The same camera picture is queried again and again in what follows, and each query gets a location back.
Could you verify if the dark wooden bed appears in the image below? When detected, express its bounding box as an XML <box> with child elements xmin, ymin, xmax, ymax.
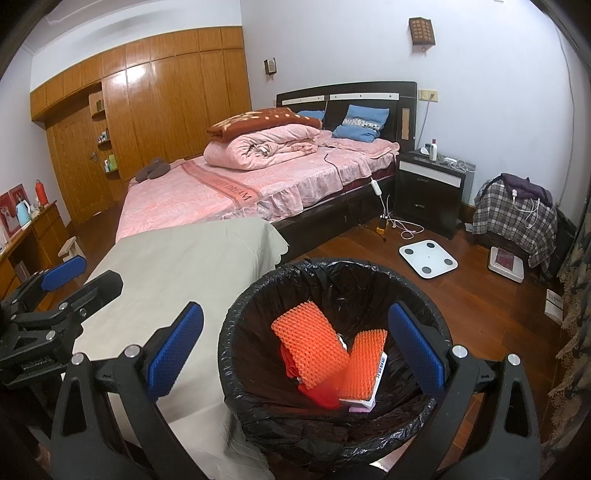
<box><xmin>115</xmin><ymin>82</ymin><xmax>417</xmax><ymax>250</ymax></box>

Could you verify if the white flat box red print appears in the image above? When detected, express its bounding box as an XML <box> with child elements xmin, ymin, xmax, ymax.
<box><xmin>488</xmin><ymin>246</ymin><xmax>526</xmax><ymax>284</ymax></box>

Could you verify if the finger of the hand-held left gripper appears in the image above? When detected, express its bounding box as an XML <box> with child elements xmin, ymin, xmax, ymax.
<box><xmin>9</xmin><ymin>271</ymin><xmax>124</xmax><ymax>343</ymax></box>
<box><xmin>0</xmin><ymin>256</ymin><xmax>88</xmax><ymax>320</ymax></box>

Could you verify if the orange spiked silicone mat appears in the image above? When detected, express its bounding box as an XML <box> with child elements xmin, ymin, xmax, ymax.
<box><xmin>338</xmin><ymin>329</ymin><xmax>387</xmax><ymax>400</ymax></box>

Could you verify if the white charging cable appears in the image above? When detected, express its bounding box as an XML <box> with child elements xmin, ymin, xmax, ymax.
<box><xmin>510</xmin><ymin>189</ymin><xmax>541</xmax><ymax>227</ymax></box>

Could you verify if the orange bumpy silicone mat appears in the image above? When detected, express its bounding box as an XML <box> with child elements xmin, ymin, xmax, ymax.
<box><xmin>271</xmin><ymin>300</ymin><xmax>351</xmax><ymax>389</ymax></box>

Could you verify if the large blue pillow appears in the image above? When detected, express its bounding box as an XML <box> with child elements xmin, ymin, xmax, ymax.
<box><xmin>331</xmin><ymin>105</ymin><xmax>391</xmax><ymax>141</ymax></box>

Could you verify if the red and white picture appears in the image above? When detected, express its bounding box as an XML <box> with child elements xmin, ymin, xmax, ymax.
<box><xmin>0</xmin><ymin>184</ymin><xmax>26</xmax><ymax>236</ymax></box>

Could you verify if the red-brown folded blanket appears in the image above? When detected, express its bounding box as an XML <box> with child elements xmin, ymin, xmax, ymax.
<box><xmin>206</xmin><ymin>107</ymin><xmax>322</xmax><ymax>139</ymax></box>

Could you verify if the white triangular plate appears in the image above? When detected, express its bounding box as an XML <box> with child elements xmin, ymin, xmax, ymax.
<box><xmin>399</xmin><ymin>239</ymin><xmax>459</xmax><ymax>278</ymax></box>

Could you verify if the small white carton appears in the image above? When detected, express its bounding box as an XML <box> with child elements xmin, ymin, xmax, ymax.
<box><xmin>545</xmin><ymin>288</ymin><xmax>565</xmax><ymax>322</ymax></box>

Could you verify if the black and white nightstand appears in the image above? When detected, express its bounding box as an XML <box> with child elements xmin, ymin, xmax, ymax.
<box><xmin>393</xmin><ymin>148</ymin><xmax>476</xmax><ymax>240</ymax></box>

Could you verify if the plaid cloth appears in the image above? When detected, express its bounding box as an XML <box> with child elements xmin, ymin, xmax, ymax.
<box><xmin>472</xmin><ymin>178</ymin><xmax>558</xmax><ymax>281</ymax></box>

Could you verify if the dark patterned curtain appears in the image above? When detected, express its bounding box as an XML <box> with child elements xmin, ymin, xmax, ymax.
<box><xmin>538</xmin><ymin>198</ymin><xmax>591</xmax><ymax>462</ymax></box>

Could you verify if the wooden wardrobe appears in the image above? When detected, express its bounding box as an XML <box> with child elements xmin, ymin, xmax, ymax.
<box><xmin>30</xmin><ymin>26</ymin><xmax>254</xmax><ymax>227</ymax></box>

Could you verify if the pink bed sheet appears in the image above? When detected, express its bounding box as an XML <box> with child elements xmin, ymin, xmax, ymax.
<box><xmin>115</xmin><ymin>130</ymin><xmax>400</xmax><ymax>243</ymax></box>

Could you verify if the black lined trash bin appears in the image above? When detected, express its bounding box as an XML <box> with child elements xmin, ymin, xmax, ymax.
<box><xmin>217</xmin><ymin>258</ymin><xmax>454</xmax><ymax>467</ymax></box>

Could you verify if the small wooden stool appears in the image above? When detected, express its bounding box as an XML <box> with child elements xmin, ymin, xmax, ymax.
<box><xmin>58</xmin><ymin>236</ymin><xmax>83</xmax><ymax>264</ymax></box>

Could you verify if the white cardboard box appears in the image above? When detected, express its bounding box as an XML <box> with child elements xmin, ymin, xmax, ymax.
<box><xmin>337</xmin><ymin>335</ymin><xmax>389</xmax><ymax>411</ymax></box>

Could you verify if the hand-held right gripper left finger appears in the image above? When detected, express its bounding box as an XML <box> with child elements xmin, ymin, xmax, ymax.
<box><xmin>50</xmin><ymin>301</ymin><xmax>206</xmax><ymax>480</ymax></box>

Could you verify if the wooden sideboard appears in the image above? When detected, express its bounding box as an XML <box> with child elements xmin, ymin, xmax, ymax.
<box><xmin>0</xmin><ymin>199</ymin><xmax>70</xmax><ymax>296</ymax></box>

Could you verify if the pink folded quilt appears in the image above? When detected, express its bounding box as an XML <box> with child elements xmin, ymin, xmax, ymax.
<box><xmin>204</xmin><ymin>124</ymin><xmax>320</xmax><ymax>171</ymax></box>

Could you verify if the white floor cable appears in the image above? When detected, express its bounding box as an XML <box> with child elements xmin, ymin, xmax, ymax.
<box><xmin>385</xmin><ymin>196</ymin><xmax>424</xmax><ymax>240</ymax></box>

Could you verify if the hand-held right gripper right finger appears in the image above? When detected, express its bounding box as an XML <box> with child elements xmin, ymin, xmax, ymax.
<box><xmin>387</xmin><ymin>301</ymin><xmax>550</xmax><ymax>480</ymax></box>

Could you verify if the dark purple garment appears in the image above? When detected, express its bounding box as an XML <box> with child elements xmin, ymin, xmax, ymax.
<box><xmin>501</xmin><ymin>173</ymin><xmax>553</xmax><ymax>208</ymax></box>

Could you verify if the brown wall lamp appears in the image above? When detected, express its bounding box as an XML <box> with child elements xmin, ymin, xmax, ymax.
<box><xmin>409</xmin><ymin>17</ymin><xmax>436</xmax><ymax>47</ymax></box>

